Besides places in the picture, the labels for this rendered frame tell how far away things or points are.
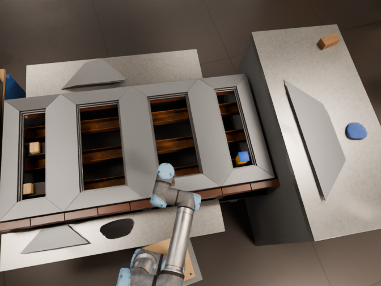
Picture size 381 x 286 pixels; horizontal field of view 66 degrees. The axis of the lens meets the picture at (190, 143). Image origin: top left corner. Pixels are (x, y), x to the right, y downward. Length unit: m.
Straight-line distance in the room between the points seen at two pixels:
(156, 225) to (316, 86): 1.29
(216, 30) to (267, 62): 1.58
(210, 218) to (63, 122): 1.07
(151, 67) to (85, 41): 1.34
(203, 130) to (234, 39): 1.75
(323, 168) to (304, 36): 0.90
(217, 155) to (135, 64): 0.90
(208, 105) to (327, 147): 0.75
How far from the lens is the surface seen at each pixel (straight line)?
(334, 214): 1.72
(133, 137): 1.82
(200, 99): 1.93
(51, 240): 1.93
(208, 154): 1.79
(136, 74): 2.15
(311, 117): 1.82
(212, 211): 1.89
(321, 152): 1.75
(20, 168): 1.96
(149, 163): 1.76
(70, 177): 1.82
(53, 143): 1.92
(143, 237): 1.86
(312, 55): 2.09
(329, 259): 2.87
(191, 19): 3.51
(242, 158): 1.78
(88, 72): 2.17
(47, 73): 2.29
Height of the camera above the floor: 2.53
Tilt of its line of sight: 69 degrees down
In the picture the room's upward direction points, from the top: 12 degrees clockwise
